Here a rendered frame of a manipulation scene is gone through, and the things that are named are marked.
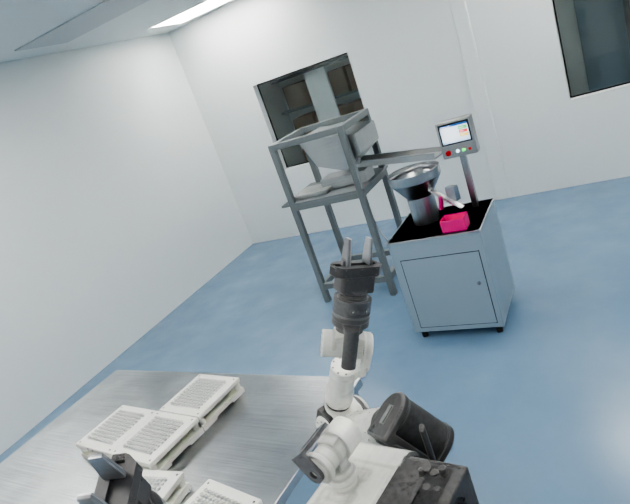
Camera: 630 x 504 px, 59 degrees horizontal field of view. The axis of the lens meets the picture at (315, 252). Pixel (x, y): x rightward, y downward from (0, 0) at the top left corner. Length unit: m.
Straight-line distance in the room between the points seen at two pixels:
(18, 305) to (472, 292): 3.76
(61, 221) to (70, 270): 0.47
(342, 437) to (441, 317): 2.89
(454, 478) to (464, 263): 2.68
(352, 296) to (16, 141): 4.75
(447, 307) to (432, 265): 0.32
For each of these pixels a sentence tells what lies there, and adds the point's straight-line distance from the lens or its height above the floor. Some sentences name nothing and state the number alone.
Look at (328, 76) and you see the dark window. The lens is 6.68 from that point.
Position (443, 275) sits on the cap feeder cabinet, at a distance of 3.75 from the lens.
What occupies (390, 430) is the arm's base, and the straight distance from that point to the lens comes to 1.22.
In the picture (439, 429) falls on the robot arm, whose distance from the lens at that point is 1.28.
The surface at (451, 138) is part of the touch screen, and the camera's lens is 3.81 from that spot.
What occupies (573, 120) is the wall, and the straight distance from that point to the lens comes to 6.11.
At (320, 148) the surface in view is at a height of 1.36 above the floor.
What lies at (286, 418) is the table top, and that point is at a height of 0.90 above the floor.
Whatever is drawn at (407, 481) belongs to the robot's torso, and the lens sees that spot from 1.11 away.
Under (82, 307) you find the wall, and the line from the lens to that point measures 5.78.
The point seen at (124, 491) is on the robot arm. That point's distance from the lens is 0.87.
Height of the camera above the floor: 2.03
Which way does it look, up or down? 18 degrees down
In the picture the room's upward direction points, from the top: 20 degrees counter-clockwise
